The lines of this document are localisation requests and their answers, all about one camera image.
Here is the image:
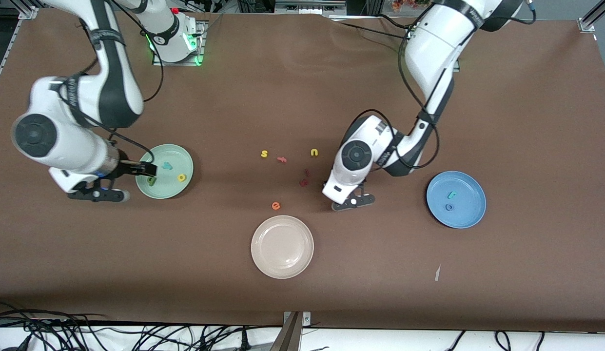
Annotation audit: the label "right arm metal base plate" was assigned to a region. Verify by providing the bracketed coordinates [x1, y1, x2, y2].
[153, 19, 208, 66]

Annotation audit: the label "beige plate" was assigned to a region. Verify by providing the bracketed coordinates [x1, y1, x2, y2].
[251, 215, 315, 279]

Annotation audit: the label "grey metal box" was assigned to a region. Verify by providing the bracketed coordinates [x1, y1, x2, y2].
[274, 0, 348, 15]

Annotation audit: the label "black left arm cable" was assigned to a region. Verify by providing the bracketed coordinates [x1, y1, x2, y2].
[332, 19, 440, 171]

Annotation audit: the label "green plate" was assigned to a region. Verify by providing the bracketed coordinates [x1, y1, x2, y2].
[135, 144, 194, 200]

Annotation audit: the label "aluminium frame profile corner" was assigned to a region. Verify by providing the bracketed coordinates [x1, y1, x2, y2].
[578, 0, 605, 34]

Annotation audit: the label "aluminium frame side rail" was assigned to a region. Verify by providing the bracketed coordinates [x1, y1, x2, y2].
[0, 6, 39, 96]

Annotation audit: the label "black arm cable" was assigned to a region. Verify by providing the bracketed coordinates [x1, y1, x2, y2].
[332, 19, 440, 171]
[59, 0, 164, 165]

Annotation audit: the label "black base cable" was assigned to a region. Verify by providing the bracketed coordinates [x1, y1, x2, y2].
[329, 18, 410, 42]
[374, 14, 411, 30]

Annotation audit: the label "orange artificial flowers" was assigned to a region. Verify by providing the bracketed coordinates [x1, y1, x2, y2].
[391, 0, 429, 13]

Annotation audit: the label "long black floor cable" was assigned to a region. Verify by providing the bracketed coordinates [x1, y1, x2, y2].
[0, 308, 108, 327]

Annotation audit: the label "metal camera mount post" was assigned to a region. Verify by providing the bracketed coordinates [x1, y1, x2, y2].
[271, 311, 312, 351]

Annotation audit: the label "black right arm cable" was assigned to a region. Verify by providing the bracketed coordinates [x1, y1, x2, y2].
[59, 0, 164, 165]

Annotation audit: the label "brown table cover sheet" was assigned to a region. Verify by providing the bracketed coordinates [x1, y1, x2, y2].
[0, 7, 605, 333]

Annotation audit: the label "blue plate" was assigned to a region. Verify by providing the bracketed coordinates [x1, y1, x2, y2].
[426, 171, 487, 229]

